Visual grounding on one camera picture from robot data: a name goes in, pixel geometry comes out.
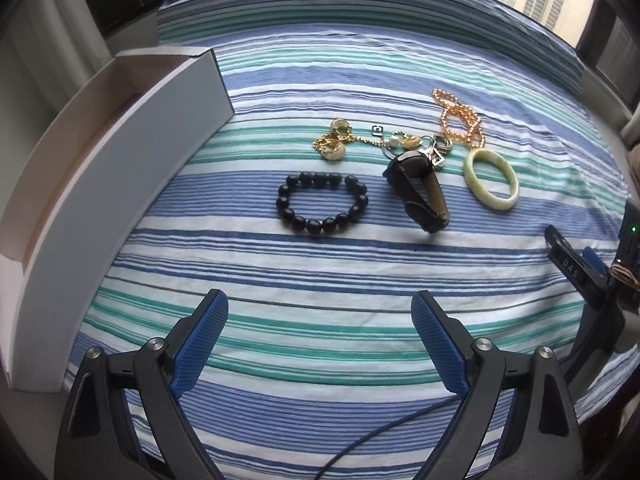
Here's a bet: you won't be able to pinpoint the gold bead chain necklace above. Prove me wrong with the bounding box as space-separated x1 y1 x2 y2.
432 87 485 150

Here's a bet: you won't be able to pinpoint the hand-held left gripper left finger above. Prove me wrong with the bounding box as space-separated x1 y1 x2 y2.
52 288 229 480

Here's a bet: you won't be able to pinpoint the gold shell charm chain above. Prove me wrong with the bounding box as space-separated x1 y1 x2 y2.
364 124 423 155

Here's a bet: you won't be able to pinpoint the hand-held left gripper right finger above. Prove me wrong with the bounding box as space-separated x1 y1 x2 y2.
410 289 587 480

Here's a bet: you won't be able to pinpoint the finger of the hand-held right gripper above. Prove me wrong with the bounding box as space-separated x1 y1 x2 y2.
581 246 612 282
545 224 609 309

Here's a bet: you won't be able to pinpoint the silver key ring cluster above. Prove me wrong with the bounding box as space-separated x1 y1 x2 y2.
420 132 454 168

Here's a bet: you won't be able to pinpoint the white cardboard box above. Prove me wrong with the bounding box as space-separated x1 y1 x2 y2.
0 46 235 393

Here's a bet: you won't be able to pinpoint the dark brown bangle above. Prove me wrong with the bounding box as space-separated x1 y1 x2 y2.
382 150 450 234

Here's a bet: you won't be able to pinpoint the black bead bracelet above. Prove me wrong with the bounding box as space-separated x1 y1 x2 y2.
276 172 370 234

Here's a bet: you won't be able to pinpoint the pale green jade bangle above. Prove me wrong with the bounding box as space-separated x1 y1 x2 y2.
463 148 518 209

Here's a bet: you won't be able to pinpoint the gold clip earrings with chain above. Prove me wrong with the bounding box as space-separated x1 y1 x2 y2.
313 118 353 163

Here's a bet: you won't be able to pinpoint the dark thin cable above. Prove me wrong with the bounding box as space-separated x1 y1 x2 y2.
314 399 471 480

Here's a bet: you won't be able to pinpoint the blue green striped bedsheet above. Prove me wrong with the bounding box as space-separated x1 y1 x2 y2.
65 0 632 480

